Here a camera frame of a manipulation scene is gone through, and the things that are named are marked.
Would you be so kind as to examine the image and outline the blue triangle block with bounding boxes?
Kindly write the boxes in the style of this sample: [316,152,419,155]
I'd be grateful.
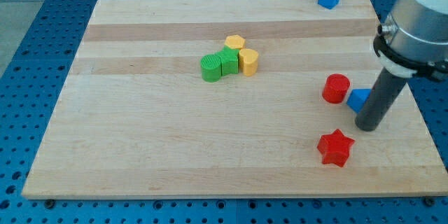
[346,89,371,113]

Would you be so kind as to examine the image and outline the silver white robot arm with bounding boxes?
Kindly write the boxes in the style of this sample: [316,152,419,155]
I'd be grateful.
[355,0,447,132]

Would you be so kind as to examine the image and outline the light wooden board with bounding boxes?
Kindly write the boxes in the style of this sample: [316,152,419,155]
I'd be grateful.
[22,0,447,200]

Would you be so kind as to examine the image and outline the green star block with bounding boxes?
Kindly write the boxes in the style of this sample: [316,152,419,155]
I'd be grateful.
[216,46,239,76]

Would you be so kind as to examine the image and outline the red star block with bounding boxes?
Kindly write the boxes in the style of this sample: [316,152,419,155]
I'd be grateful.
[317,129,355,167]

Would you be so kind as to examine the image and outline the yellow heart block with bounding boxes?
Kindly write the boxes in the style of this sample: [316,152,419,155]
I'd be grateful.
[238,48,259,76]

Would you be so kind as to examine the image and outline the green cylinder block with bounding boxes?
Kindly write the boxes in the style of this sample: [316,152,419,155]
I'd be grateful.
[200,54,222,83]

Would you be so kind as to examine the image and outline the red cylinder block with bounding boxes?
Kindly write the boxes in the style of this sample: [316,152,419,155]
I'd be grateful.
[322,73,351,104]

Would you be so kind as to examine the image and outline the yellow pentagon block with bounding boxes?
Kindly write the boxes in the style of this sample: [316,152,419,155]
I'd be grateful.
[224,35,246,50]

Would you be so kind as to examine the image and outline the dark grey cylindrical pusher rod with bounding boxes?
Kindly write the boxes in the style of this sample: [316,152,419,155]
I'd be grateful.
[355,68,407,132]

